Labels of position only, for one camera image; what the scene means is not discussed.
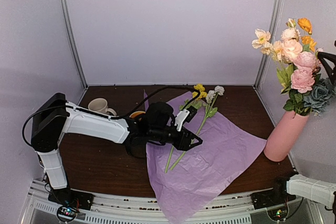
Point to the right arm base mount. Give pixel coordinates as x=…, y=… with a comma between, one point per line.
x=276, y=204

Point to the white mug yellow inside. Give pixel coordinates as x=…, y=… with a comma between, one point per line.
x=136, y=113

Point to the purple tissue paper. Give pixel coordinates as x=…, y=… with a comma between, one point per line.
x=184, y=183

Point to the left aluminium frame post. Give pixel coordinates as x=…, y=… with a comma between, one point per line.
x=72, y=43

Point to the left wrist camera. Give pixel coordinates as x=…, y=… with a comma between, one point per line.
x=184, y=116

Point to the white mug floral print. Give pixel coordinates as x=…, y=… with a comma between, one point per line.
x=100, y=105

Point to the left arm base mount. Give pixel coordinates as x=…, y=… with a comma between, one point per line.
x=69, y=210

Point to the white flower stem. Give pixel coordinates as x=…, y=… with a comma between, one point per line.
x=204, y=99

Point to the front aluminium rail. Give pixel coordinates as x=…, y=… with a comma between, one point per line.
x=232, y=208

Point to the peach pink rose stem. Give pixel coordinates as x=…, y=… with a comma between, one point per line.
x=290, y=45

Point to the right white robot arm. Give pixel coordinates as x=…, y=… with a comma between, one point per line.
x=312, y=189

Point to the orange flower stem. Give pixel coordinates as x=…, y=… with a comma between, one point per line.
x=309, y=43

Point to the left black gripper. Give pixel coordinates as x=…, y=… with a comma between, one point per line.
x=182, y=144

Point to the pink carnation flower stem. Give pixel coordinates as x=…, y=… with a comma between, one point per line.
x=305, y=76

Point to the blue hydrangea flower stem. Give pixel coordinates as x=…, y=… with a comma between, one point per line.
x=320, y=96

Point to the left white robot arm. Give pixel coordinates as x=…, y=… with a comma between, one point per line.
x=57, y=117

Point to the peach poppy flower stem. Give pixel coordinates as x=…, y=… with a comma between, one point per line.
x=273, y=50

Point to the pink cylindrical vase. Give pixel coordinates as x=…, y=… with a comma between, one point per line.
x=284, y=136

